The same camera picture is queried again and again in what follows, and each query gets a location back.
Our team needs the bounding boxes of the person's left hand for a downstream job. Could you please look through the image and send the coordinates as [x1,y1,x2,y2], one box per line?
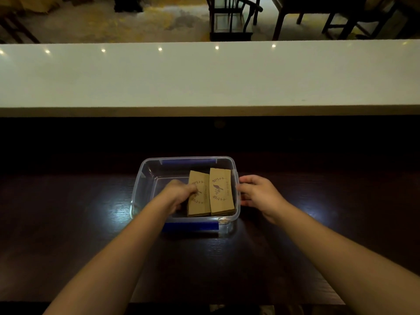
[160,179,201,216]

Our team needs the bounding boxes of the person's right hand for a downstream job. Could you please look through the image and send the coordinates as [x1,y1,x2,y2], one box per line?
[236,175,291,224]

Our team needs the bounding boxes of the stack of brown cup sleeves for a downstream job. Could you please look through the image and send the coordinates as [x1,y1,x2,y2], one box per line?
[187,170,211,217]
[209,168,236,216]

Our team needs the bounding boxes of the clear plastic container blue clips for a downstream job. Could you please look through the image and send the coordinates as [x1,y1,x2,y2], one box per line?
[129,156,241,234]

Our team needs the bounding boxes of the person's left forearm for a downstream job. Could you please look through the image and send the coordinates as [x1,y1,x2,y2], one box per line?
[43,201,180,315]

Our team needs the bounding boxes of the person's right forearm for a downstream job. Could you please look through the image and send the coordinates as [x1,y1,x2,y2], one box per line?
[270,204,420,315]

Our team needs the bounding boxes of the dark wooden chair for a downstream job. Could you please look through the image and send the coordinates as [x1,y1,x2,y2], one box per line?
[322,0,405,40]
[205,0,264,42]

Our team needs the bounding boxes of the dark wooden dining table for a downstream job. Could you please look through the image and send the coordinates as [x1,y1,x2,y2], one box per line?
[272,0,420,41]

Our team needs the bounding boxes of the black object on floor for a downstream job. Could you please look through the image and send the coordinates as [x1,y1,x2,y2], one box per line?
[113,0,144,13]

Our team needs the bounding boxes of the dark wooden furniture frame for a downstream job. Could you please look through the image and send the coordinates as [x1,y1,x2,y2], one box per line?
[0,10,40,44]

